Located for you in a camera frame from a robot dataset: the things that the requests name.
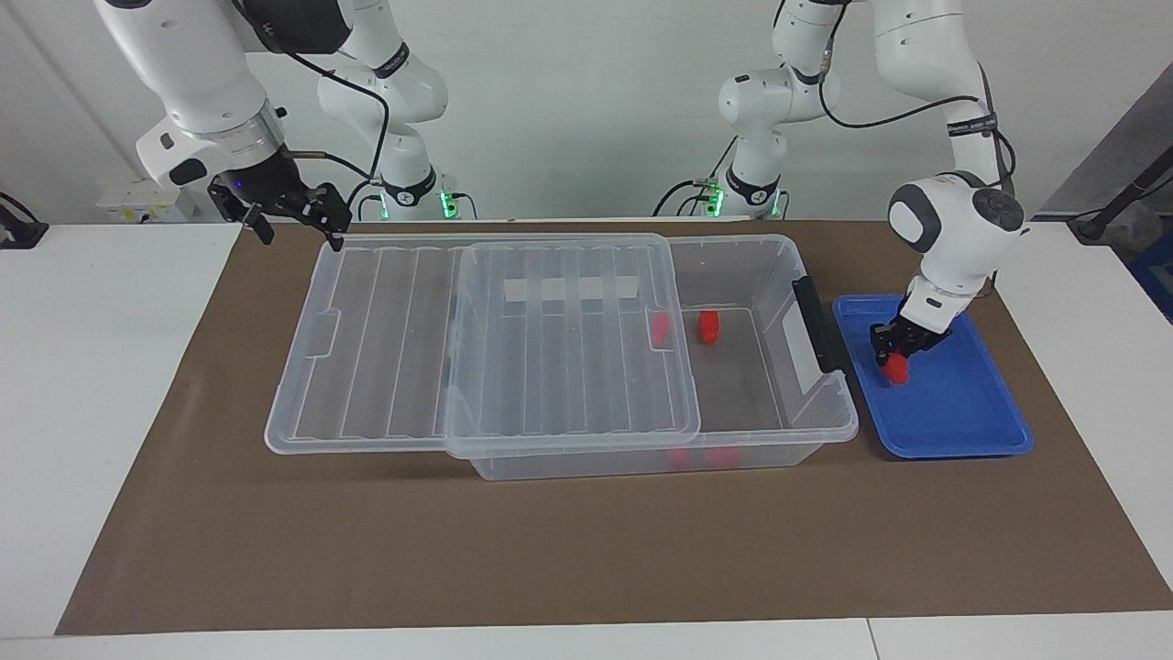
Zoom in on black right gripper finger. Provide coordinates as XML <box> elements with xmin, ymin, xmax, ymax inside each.
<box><xmin>298</xmin><ymin>183</ymin><xmax>352</xmax><ymax>253</ymax></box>
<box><xmin>208</xmin><ymin>183</ymin><xmax>276</xmax><ymax>246</ymax></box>

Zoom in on clear ribbed plastic lid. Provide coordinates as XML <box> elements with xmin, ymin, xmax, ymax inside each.
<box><xmin>264</xmin><ymin>232</ymin><xmax>704</xmax><ymax>459</ymax></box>

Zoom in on blue plastic tray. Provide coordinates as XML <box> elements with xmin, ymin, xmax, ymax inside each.
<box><xmin>831</xmin><ymin>293</ymin><xmax>1036</xmax><ymax>459</ymax></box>

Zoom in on clear plastic storage box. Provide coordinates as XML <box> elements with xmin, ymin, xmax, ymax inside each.
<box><xmin>444</xmin><ymin>234</ymin><xmax>860</xmax><ymax>482</ymax></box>

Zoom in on white power strip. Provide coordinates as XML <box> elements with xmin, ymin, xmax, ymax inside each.
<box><xmin>96</xmin><ymin>179</ymin><xmax>198</xmax><ymax>224</ymax></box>

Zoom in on white label strip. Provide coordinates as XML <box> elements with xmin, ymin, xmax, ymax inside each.
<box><xmin>504</xmin><ymin>273</ymin><xmax>640</xmax><ymax>305</ymax></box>

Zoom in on black pole stand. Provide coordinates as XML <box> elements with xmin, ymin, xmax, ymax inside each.
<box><xmin>1068</xmin><ymin>147</ymin><xmax>1173</xmax><ymax>244</ymax></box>

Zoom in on blue crate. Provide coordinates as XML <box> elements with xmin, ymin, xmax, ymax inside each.
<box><xmin>1129</xmin><ymin>229</ymin><xmax>1173</xmax><ymax>324</ymax></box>

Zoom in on grey partition panel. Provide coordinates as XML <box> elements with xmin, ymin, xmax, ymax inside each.
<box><xmin>1045</xmin><ymin>87</ymin><xmax>1173</xmax><ymax>221</ymax></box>

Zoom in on brown table mat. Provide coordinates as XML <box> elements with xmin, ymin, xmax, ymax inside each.
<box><xmin>55</xmin><ymin>220</ymin><xmax>1173</xmax><ymax>635</ymax></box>

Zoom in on black base cable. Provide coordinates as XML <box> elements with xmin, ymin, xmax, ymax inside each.
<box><xmin>341</xmin><ymin>177</ymin><xmax>384</xmax><ymax>223</ymax></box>
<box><xmin>652</xmin><ymin>179</ymin><xmax>711</xmax><ymax>218</ymax></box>

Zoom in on black box latch handle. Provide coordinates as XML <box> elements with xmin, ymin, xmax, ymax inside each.
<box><xmin>793</xmin><ymin>275</ymin><xmax>849</xmax><ymax>375</ymax></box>

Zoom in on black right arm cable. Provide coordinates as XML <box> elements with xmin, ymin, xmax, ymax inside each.
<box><xmin>275</xmin><ymin>46</ymin><xmax>390</xmax><ymax>184</ymax></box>

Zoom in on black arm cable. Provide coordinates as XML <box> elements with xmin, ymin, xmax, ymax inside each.
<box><xmin>275</xmin><ymin>46</ymin><xmax>390</xmax><ymax>184</ymax></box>
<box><xmin>818</xmin><ymin>37</ymin><xmax>1020</xmax><ymax>299</ymax></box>

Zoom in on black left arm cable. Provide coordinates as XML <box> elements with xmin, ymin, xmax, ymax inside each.
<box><xmin>818</xmin><ymin>37</ymin><xmax>1020</xmax><ymax>299</ymax></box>

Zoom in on black clamp mount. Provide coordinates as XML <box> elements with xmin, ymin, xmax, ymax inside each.
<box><xmin>0</xmin><ymin>191</ymin><xmax>49</xmax><ymax>250</ymax></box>

